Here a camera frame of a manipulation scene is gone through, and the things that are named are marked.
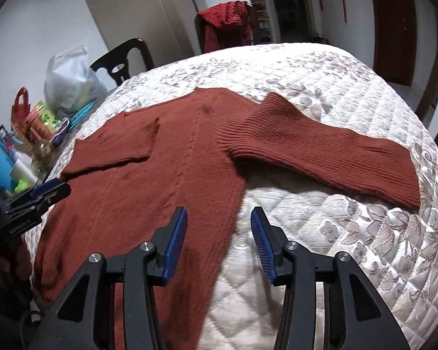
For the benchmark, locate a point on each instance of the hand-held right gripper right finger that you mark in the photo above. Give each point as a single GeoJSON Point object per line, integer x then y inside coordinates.
{"type": "Point", "coordinates": [262, 248]}

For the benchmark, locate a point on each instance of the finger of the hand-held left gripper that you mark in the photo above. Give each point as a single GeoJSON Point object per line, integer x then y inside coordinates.
{"type": "Point", "coordinates": [47, 186]}
{"type": "Point", "coordinates": [56, 194]}

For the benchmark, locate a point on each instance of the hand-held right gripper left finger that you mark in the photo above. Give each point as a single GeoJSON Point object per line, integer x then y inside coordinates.
{"type": "Point", "coordinates": [175, 248]}

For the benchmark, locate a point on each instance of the rust knitted sweater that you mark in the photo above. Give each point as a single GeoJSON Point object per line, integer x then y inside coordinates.
{"type": "Point", "coordinates": [189, 160]}

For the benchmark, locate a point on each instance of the person's left hand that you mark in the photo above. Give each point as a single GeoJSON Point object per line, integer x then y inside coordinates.
{"type": "Point", "coordinates": [7, 262]}

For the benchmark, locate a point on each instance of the small green toy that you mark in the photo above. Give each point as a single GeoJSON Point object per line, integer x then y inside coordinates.
{"type": "Point", "coordinates": [22, 186]}

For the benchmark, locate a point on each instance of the white tube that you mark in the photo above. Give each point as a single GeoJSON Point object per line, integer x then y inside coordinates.
{"type": "Point", "coordinates": [22, 173]}

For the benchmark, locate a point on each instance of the glass jar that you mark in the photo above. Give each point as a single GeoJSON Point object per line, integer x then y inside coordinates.
{"type": "Point", "coordinates": [43, 153]}

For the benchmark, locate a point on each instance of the small white bottle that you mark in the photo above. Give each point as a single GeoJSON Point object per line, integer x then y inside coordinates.
{"type": "Point", "coordinates": [22, 156]}

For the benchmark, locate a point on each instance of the purple plastic clip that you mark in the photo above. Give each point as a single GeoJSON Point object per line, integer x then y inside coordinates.
{"type": "Point", "coordinates": [60, 131]}

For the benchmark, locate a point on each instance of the blue plastic tray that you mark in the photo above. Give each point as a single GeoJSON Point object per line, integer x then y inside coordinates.
{"type": "Point", "coordinates": [2, 146]}

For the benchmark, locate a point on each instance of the green printed box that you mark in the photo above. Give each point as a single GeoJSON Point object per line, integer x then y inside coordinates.
{"type": "Point", "coordinates": [45, 116]}

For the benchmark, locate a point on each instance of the small red bag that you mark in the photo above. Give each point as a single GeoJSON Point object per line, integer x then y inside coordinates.
{"type": "Point", "coordinates": [20, 115]}

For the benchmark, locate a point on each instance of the teal plastic clip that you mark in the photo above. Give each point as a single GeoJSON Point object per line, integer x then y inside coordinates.
{"type": "Point", "coordinates": [82, 113]}

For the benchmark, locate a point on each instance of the cream quilted floral blanket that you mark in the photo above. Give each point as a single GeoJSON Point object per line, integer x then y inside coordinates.
{"type": "Point", "coordinates": [350, 262]}

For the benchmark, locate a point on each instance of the white plastic bag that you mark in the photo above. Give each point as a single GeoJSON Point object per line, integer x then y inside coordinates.
{"type": "Point", "coordinates": [69, 80]}

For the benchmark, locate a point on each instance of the beige tall cabinet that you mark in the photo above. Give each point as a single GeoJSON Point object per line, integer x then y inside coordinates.
{"type": "Point", "coordinates": [131, 14]}

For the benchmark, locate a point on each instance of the wooden shoe rack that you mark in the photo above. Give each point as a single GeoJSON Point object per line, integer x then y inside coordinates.
{"type": "Point", "coordinates": [264, 22]}

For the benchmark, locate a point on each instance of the red checkered garment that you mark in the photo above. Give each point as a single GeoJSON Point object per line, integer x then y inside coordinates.
{"type": "Point", "coordinates": [226, 18]}

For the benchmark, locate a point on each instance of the reddish brown door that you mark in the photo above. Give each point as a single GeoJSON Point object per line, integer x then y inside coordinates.
{"type": "Point", "coordinates": [390, 25]}

